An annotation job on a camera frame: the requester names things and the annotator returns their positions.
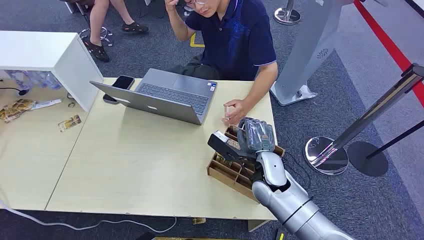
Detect person's right hand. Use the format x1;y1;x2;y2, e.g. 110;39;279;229
164;0;180;14

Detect person's left hand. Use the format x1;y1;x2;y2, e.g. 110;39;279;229
222;98;253;127

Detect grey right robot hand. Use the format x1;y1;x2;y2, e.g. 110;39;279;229
236;117;276;154

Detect gold patterned card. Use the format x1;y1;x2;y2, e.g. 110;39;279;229
216;155;233;169

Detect wooden card organizer box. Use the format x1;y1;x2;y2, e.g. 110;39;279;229
206;125;286;203

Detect seated person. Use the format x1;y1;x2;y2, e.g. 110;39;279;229
164;0;279;127

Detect person in black sandals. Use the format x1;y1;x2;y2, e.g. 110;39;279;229
81;0;150;63

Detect grey open laptop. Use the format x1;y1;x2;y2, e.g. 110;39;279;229
89;68;219;126

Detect chrome chair base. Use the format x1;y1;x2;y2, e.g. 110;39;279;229
78;26;114;48

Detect silver stanchion base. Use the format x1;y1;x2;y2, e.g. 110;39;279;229
304;136;350;176

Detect black smartphone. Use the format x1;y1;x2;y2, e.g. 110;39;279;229
102;75;136;106

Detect grey kiosk stand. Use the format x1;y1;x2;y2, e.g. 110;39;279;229
269;0;346;107

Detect chrome stanchion base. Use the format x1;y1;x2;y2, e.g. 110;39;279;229
272;0;302;26

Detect black stanchion base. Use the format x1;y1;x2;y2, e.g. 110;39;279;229
347;141;389;178

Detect silver stanchion pole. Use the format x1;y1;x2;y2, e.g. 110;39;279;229
316;62;424;167

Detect white box shelf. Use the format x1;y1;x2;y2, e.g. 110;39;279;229
0;30;105;113

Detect clear plastic bag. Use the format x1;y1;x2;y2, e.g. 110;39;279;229
4;69;63;91

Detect red barrier belt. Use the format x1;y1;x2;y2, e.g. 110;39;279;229
352;0;424;109

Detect white paper strip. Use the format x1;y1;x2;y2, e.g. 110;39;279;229
31;98;63;111

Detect black thin cable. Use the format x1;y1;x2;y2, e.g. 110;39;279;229
280;151;313;192

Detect black cable with plug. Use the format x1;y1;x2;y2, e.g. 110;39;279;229
0;86;31;97

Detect white floor cable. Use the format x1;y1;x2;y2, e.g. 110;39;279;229
0;198;178;234

